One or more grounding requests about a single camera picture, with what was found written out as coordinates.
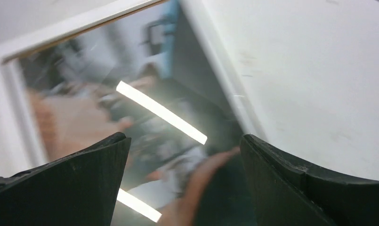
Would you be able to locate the light wooden picture frame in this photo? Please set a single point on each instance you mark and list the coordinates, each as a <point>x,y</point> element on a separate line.
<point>27,24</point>

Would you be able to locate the clear plastic sheet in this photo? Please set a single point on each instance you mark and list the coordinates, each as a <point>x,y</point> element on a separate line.
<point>164,118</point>

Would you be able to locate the printed colour photo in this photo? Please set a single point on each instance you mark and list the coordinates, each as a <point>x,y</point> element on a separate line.
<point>130,109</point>

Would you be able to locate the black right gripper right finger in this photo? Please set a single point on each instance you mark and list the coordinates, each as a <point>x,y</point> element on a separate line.
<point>290,191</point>

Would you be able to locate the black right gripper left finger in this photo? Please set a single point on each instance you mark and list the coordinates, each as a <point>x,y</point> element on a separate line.
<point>77,190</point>

